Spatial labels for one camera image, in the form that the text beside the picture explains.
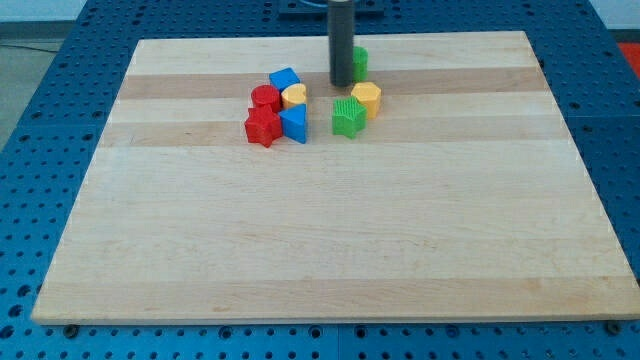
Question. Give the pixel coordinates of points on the green star block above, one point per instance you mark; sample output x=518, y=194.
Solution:
x=348, y=117

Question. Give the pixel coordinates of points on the red cylinder block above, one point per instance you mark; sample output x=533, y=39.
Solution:
x=266, y=95

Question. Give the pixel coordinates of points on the green cylinder block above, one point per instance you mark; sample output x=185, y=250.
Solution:
x=360, y=64

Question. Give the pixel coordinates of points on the blue triangle block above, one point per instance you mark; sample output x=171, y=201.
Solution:
x=294, y=123

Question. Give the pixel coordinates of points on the red star block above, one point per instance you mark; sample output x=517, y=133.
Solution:
x=263, y=126

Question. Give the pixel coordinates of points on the yellow hexagon block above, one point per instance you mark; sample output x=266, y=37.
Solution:
x=369, y=95

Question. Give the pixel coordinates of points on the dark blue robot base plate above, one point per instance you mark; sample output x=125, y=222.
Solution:
x=299, y=9

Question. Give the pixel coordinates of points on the yellow heart block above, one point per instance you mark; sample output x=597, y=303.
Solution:
x=294, y=95

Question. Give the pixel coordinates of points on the blue cube block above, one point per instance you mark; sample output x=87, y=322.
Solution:
x=283, y=78

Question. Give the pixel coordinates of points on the light wooden board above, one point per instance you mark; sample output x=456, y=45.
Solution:
x=464, y=200

